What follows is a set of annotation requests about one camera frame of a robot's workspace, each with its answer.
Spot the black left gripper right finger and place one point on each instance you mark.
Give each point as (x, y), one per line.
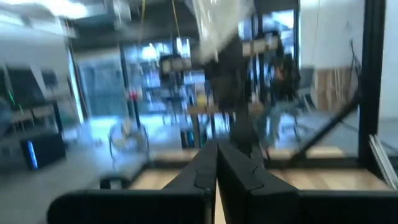
(295, 208)

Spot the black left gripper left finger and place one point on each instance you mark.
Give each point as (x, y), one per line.
(140, 208)

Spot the white vanity pack bag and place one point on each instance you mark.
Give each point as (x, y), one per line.
(217, 25)

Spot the person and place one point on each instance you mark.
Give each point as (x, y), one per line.
(284, 84)

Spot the red box on stand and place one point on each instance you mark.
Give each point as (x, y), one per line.
(133, 95)

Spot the aluminium profile bar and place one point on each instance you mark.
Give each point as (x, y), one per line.
(384, 161)

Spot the black box with blue light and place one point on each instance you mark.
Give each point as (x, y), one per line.
(46, 152)

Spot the black diagonal frame strut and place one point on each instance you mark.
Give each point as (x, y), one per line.
(326, 130)

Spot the black frame post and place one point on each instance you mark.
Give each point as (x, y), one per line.
(371, 77)

